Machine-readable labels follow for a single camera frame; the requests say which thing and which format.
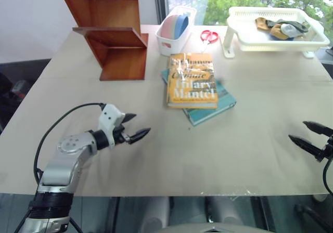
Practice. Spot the teal hardcover book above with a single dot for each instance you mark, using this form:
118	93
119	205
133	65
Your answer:
216	108

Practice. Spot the grey rounded shape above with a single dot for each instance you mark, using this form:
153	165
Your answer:
153	214

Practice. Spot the yellow hardcover book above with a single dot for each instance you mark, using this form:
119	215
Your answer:
192	84

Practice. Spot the dark window frame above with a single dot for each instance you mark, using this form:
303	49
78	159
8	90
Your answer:
160	1

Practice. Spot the white plastic basket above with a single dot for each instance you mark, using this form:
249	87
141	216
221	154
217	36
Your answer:
171	45

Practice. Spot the black chair base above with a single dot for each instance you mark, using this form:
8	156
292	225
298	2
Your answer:
312	217

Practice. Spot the blue sock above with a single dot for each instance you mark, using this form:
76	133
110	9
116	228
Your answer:
284	38

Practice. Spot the wooden shelf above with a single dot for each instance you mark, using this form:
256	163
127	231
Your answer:
114	9

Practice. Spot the grey sock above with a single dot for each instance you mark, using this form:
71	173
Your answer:
288	30

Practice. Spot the dark green sock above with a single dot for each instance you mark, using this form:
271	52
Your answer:
296	26

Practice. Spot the brown sock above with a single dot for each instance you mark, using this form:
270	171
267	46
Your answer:
261	23

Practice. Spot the blue plastic bowl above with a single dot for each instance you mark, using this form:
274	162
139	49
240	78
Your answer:
183	25

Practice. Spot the pink plastic bowl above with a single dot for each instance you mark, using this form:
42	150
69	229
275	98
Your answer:
166	27

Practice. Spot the dark equipment beside table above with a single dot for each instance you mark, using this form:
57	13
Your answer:
15	92

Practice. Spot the white plastic rack tray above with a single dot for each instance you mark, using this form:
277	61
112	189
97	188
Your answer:
249	39

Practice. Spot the beige plastic bowl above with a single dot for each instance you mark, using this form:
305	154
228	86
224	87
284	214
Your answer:
177	28

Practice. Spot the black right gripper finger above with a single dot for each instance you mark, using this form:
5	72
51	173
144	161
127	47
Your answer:
318	129
307	145

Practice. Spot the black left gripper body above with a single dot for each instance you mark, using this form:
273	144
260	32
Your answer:
120	136

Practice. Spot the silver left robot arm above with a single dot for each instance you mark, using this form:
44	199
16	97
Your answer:
59	170

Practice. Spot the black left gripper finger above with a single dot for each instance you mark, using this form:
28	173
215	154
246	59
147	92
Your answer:
139	135
130	117

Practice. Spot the mustard yellow sock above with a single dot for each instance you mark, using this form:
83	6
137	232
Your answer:
277	32

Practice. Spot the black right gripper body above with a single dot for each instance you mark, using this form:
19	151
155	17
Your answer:
328	149

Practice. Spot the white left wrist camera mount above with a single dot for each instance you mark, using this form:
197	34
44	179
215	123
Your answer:
109	118

